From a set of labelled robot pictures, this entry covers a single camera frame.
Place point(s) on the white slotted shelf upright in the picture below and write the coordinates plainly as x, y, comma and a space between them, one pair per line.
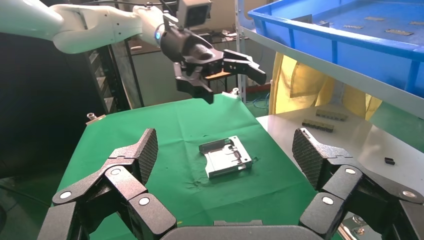
240, 20

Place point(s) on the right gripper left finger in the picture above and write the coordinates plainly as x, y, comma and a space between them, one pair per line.
126, 185

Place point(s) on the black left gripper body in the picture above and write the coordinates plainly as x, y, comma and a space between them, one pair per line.
192, 49

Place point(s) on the white shelf board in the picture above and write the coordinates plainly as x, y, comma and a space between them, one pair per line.
331, 71

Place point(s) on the grey connector strip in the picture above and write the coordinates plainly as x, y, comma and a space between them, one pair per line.
331, 115
318, 126

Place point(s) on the small black plastic piece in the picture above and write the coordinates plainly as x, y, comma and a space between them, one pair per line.
389, 161

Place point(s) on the beige tape piece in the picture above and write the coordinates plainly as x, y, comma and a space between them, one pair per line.
399, 32
374, 19
353, 26
417, 23

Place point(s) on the orange top stool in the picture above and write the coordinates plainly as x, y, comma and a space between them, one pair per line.
218, 75

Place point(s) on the green table cloth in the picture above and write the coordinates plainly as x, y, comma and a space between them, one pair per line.
185, 119

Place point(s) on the black metal rack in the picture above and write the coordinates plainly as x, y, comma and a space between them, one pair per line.
112, 79

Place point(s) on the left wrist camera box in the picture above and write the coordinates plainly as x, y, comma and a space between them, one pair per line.
195, 15

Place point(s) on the blue plastic bin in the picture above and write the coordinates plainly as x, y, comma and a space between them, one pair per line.
364, 49

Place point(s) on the bent sheet metal bracket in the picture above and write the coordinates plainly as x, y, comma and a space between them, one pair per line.
303, 19
225, 159

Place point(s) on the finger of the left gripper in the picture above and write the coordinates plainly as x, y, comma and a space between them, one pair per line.
245, 64
195, 87

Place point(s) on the yellow woven bag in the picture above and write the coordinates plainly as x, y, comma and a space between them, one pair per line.
285, 86

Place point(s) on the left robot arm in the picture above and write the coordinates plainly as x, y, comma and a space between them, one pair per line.
99, 23

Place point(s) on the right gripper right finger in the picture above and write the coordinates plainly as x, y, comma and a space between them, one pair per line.
334, 172

